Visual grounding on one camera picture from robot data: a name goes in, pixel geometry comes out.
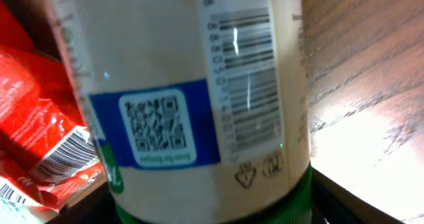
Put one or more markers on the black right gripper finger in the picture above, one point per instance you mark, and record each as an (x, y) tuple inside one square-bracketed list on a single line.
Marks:
[(337, 205)]

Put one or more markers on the green capped white jar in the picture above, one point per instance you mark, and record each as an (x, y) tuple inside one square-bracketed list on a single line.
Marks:
[(197, 108)]

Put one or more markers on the red snack bag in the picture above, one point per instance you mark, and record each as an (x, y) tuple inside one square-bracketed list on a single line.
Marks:
[(46, 151)]

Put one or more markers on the light blue tissue pack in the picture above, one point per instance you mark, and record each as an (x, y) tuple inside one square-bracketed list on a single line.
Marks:
[(16, 213)]

